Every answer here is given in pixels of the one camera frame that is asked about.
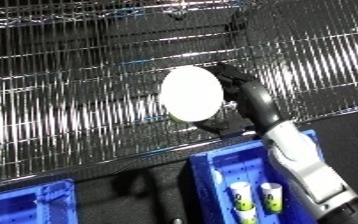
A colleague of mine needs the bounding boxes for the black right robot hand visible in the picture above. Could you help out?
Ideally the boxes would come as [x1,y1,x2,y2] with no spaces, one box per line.
[191,62,283,136]

